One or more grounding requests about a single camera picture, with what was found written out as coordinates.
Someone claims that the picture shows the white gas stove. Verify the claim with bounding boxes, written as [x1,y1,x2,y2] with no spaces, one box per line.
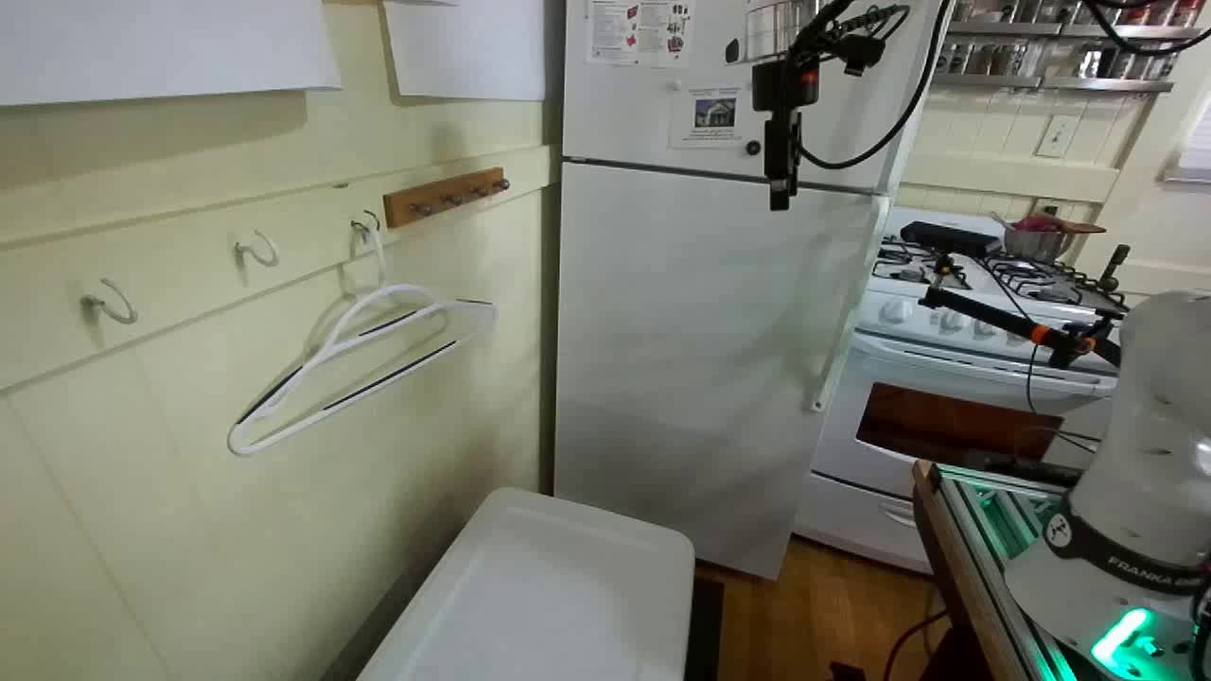
[789,203,1139,579]

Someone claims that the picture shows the white plastic clothes hanger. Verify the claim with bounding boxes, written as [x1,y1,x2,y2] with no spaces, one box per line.
[224,208,499,462]

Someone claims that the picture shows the metal wall hook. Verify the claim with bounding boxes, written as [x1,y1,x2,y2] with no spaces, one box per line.
[343,208,387,251]
[232,224,285,274]
[74,277,142,328]

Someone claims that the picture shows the white plastic storage bin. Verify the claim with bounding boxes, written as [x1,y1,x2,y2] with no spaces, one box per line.
[356,484,701,681]

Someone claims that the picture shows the red pot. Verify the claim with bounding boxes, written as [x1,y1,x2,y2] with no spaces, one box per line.
[1000,203,1110,266]

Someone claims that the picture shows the black camera stand rod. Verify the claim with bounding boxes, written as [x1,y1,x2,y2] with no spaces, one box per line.
[918,281,1128,372]

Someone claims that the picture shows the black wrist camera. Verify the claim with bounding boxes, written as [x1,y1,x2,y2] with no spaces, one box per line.
[816,0,917,74]

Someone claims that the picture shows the black pan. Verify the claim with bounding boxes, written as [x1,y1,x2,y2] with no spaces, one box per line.
[895,219,1006,256]

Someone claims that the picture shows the large white wall paper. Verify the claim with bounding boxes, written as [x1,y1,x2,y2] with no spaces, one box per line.
[0,0,343,110]

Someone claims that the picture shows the photo fridge magnet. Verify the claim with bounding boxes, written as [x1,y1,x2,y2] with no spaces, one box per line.
[687,86,747,141]

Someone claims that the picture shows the robot cart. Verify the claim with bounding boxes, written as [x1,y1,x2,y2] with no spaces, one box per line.
[908,457,1211,681]

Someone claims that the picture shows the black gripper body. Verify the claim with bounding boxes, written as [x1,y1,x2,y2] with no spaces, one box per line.
[747,28,823,125]

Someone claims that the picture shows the white refrigerator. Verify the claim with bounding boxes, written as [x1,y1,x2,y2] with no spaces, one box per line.
[549,0,953,583]

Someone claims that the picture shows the printed fridge paper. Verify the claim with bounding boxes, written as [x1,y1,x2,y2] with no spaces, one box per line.
[582,0,696,68]

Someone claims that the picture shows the small white wall paper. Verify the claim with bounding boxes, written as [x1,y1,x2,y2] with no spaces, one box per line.
[378,0,549,105]

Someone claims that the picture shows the spice rack shelf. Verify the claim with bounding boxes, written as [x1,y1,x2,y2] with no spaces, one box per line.
[938,0,1211,100]

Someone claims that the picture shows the white light switch plate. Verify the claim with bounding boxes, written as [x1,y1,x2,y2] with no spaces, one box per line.
[1034,110,1087,164]

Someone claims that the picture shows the wooden peg rack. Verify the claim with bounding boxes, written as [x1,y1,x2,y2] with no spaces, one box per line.
[378,164,515,231]

